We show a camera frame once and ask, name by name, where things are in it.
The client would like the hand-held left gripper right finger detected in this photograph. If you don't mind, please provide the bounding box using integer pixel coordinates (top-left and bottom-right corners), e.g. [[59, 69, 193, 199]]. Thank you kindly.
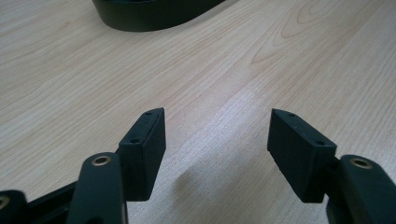
[[266, 107, 338, 204]]

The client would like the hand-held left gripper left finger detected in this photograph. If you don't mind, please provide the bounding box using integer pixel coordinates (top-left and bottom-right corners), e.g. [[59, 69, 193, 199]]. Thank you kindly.
[[118, 106, 167, 203]]

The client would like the black key stand with tray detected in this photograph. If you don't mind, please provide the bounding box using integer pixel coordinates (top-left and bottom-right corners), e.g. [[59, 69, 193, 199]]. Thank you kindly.
[[91, 0, 227, 33]]

